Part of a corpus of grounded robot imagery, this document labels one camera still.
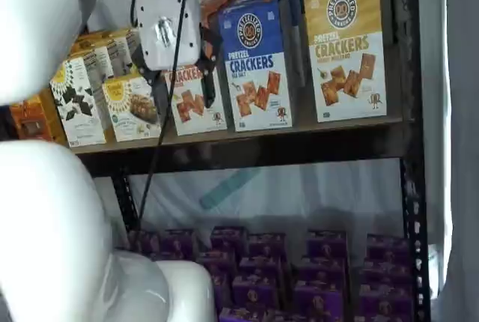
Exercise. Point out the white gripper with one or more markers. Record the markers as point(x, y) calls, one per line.
point(157, 11)

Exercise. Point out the yellow honey mustard cracker box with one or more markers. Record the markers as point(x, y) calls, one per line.
point(348, 93)

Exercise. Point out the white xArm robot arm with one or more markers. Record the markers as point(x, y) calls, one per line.
point(37, 18)

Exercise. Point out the Simple Mills sweet thins box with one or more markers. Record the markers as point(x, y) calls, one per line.
point(119, 54)
point(82, 120)
point(103, 63)
point(132, 43)

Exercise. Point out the Simple Mills almond bars box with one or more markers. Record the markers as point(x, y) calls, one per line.
point(127, 112)

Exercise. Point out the brown wooden shelf board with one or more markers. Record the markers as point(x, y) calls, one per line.
point(307, 123)

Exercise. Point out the orange brown snack box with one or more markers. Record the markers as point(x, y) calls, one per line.
point(33, 120)

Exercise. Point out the black metal shelving rack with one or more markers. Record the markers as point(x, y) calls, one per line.
point(262, 157)

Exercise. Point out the white fabric backdrop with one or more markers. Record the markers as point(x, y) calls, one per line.
point(318, 194)

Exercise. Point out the grey side curtain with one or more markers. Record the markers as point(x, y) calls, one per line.
point(460, 149)

